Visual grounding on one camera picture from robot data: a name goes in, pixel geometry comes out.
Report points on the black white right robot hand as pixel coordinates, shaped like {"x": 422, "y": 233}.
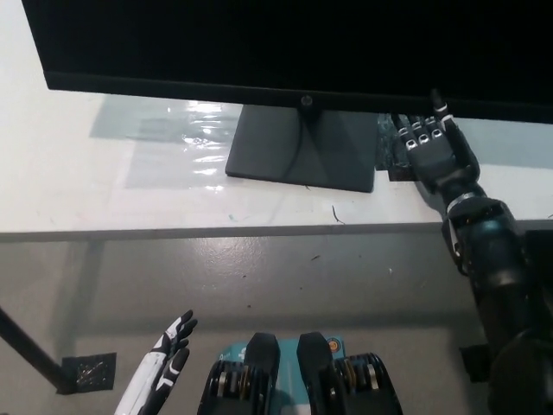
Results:
{"x": 436, "y": 160}

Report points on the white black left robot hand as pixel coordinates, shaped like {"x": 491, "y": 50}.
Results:
{"x": 151, "y": 376}

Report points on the black HP computer monitor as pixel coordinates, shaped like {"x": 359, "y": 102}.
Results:
{"x": 259, "y": 43}

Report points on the black tape patch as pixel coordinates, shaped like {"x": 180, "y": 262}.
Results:
{"x": 393, "y": 147}

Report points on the black metal table leg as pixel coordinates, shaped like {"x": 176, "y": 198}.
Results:
{"x": 30, "y": 352}

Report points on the clear plastic film sheet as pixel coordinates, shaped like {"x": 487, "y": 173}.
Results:
{"x": 181, "y": 138}

